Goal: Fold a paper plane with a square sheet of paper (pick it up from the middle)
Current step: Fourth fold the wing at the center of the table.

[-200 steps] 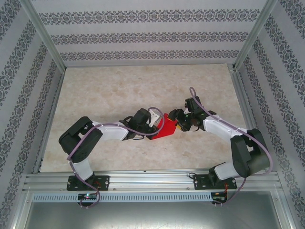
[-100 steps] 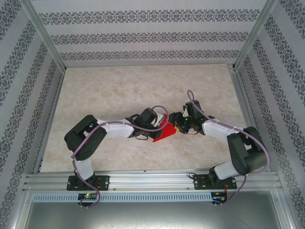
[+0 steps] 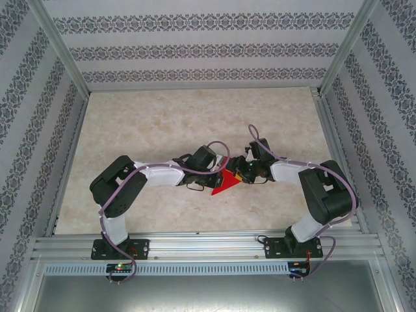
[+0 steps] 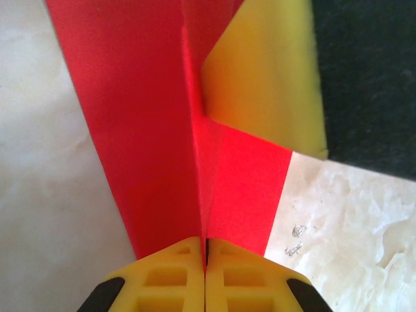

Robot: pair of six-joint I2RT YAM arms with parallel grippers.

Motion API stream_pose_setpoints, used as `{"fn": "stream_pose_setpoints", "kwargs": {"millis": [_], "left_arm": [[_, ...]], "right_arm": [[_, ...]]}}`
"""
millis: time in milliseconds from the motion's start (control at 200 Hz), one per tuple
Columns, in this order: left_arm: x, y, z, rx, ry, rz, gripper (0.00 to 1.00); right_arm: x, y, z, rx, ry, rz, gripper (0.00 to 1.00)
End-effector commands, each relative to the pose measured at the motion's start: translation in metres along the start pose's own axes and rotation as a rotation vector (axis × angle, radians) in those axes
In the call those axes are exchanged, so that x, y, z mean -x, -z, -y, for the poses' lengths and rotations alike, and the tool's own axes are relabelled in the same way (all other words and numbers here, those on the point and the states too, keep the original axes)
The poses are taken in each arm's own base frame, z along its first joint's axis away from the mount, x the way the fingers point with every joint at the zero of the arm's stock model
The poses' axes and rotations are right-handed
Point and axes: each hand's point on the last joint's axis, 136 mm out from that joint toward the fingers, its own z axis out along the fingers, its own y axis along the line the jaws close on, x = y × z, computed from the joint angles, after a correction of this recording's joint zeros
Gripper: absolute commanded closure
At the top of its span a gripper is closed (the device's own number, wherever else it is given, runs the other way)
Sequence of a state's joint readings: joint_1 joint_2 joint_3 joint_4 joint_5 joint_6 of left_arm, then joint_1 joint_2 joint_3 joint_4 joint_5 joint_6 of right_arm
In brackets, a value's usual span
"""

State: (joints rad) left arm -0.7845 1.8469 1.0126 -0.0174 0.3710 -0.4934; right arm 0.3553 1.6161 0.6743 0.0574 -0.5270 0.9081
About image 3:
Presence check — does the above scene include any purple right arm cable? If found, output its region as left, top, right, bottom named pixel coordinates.
left=248, top=123, right=360, bottom=283

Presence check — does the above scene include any red paper sheet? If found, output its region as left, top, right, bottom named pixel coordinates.
left=210, top=168, right=243, bottom=197

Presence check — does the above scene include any grey metal sheet panel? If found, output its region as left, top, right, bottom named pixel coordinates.
left=31, top=259, right=399, bottom=312

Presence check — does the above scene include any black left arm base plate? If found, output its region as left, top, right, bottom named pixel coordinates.
left=90, top=239, right=151, bottom=261

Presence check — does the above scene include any aluminium side rail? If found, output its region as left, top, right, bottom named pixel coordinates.
left=317, top=94, right=370, bottom=234
left=44, top=94, right=90, bottom=237

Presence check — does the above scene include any grey slotted cable duct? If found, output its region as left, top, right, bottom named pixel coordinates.
left=44, top=261, right=290, bottom=276

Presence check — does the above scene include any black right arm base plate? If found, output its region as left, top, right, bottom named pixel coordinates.
left=263, top=236, right=323, bottom=260

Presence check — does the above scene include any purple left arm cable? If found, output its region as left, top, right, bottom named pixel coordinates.
left=98, top=140, right=232, bottom=285

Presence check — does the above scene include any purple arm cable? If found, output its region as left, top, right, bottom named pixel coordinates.
left=98, top=140, right=232, bottom=285
left=248, top=123, right=360, bottom=283

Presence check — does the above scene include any aluminium mounting rail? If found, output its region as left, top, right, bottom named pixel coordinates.
left=31, top=229, right=387, bottom=261

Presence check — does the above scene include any aluminium frame post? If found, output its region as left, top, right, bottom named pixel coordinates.
left=31, top=0, right=92, bottom=96
left=320, top=0, right=381, bottom=95

